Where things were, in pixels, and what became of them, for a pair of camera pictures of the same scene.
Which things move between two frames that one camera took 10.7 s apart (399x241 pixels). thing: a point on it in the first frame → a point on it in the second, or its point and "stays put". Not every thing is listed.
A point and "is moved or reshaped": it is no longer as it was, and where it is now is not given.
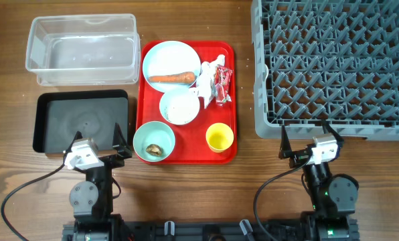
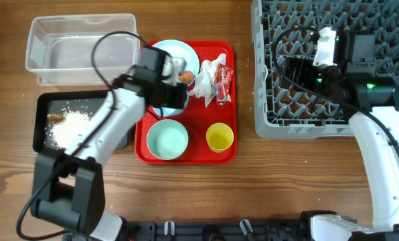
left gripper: x=122 y=150 → x=179 y=92
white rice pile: x=180 y=108 → x=65 y=134
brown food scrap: x=154 y=150 → x=55 y=118
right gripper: x=298 y=156 → x=303 y=67
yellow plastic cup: x=219 y=137 stays put
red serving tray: x=203 y=116 stays put
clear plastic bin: x=86 y=49 stays put
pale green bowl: x=153 y=141 → x=167 y=139
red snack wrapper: x=221 y=88 stays put
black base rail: x=208 y=231 stays put
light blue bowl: x=179 y=106 is moved or reshaped
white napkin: x=205 y=79 stays put
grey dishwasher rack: x=349 y=63 stays put
